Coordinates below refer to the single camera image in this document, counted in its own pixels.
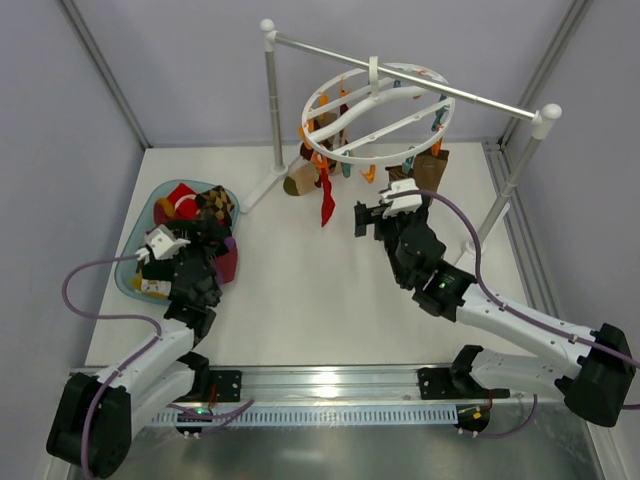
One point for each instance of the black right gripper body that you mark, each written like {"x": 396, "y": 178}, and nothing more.
{"x": 376, "y": 221}

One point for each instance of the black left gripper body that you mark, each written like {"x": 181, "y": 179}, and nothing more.
{"x": 201, "y": 232}

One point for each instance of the red sock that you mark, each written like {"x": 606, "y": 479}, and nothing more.
{"x": 328, "y": 202}

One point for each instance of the brown yellow argyle sock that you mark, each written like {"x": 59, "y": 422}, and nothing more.
{"x": 216, "y": 203}

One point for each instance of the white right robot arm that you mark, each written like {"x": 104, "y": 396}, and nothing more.
{"x": 588, "y": 370}

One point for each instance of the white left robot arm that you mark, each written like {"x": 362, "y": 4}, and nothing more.
{"x": 99, "y": 414}

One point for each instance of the pile of colourful socks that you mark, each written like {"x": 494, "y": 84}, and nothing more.
{"x": 181, "y": 205}

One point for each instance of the white round clip hanger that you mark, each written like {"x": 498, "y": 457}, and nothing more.
{"x": 387, "y": 119}

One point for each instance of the teal plastic basket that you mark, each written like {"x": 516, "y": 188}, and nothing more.
{"x": 125, "y": 273}

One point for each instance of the brown striped sock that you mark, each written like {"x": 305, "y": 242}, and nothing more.
{"x": 398, "y": 177}

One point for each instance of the beige patchwork argyle sock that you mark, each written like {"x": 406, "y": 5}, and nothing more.
{"x": 307, "y": 176}

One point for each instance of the teal clothes peg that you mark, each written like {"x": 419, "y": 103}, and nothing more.
{"x": 407, "y": 164}

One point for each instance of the plain brown sock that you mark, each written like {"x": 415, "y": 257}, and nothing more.
{"x": 428, "y": 169}

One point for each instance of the white metal drying rack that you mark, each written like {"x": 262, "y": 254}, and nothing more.
{"x": 542, "y": 121}

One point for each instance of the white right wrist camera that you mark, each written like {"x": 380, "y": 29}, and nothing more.
{"x": 400, "y": 197}

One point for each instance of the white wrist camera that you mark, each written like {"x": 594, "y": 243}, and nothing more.
{"x": 160, "y": 244}
{"x": 400, "y": 197}

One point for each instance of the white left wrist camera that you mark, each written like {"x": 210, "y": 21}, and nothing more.
{"x": 160, "y": 244}

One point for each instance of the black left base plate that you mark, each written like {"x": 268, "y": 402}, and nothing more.
{"x": 215, "y": 386}

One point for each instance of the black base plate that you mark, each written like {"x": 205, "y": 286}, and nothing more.
{"x": 441, "y": 383}
{"x": 215, "y": 386}

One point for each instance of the white slotted cable duct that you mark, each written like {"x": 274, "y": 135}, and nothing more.
{"x": 313, "y": 416}

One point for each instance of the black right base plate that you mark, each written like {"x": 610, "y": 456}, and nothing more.
{"x": 441, "y": 383}

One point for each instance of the aluminium mounting rail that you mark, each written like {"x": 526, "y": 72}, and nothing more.
{"x": 320, "y": 385}

